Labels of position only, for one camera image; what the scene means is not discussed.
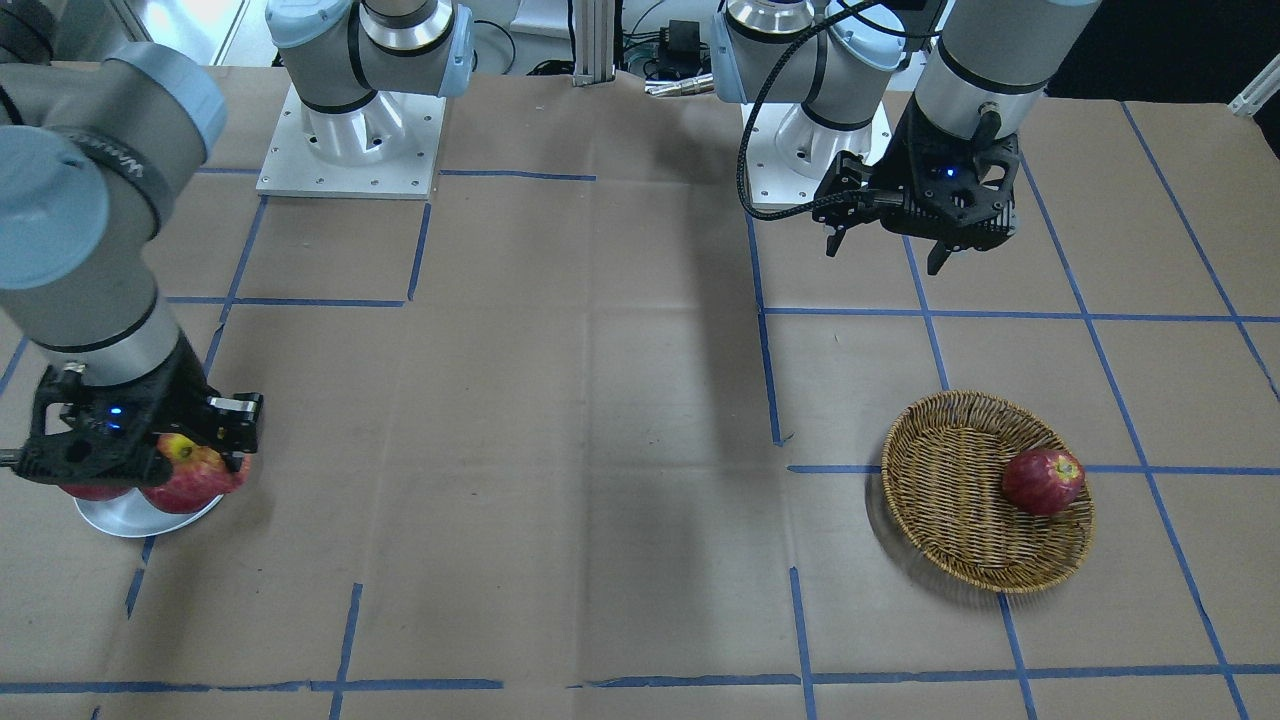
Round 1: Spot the black power adapter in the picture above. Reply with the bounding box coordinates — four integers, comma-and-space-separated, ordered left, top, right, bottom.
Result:
657, 19, 701, 79

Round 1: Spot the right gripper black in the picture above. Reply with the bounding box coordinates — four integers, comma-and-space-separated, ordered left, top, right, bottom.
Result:
12, 336, 265, 488

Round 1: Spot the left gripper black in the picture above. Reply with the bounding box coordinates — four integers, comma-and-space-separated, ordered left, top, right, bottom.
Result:
812, 100, 1021, 275

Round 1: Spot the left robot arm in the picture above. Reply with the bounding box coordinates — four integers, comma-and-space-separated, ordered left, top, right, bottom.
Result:
710, 1, 1100, 275

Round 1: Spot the light blue plate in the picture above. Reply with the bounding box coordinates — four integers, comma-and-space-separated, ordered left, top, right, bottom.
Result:
74, 488, 223, 539

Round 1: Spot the red apple on plate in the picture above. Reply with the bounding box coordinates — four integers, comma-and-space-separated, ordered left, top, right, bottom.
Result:
58, 484, 133, 502
140, 482, 227, 514

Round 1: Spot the red yellow apple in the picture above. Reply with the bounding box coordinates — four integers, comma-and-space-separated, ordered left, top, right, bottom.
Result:
157, 433, 253, 497

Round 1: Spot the woven wicker basket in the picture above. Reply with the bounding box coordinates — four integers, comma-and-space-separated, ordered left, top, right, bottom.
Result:
879, 389, 1096, 594

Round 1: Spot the aluminium frame post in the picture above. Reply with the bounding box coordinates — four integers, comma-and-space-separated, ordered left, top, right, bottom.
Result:
568, 0, 620, 88

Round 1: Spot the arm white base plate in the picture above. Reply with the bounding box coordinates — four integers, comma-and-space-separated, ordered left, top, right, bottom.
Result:
748, 102, 891, 211
256, 88, 448, 201

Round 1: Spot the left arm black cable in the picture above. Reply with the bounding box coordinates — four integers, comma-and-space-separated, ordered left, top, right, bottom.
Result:
736, 0, 881, 222

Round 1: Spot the red apple on plate front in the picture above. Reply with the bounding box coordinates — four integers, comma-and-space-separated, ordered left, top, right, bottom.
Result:
140, 482, 227, 514

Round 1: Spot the dark red apple in basket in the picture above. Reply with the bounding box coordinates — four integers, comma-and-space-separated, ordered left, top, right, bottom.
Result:
1001, 448, 1085, 518

